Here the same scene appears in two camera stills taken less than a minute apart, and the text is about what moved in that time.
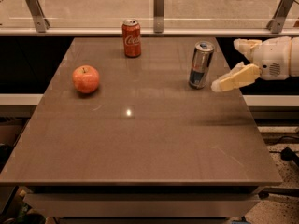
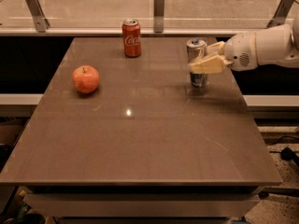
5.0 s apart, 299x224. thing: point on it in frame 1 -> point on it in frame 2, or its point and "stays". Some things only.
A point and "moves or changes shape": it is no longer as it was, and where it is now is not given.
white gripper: [271, 59] -> [239, 51]
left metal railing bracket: [40, 22] stays
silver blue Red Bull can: [203, 57] moves or changes shape
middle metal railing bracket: [159, 0] stays
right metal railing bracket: [277, 22] stays
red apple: [85, 78] stays
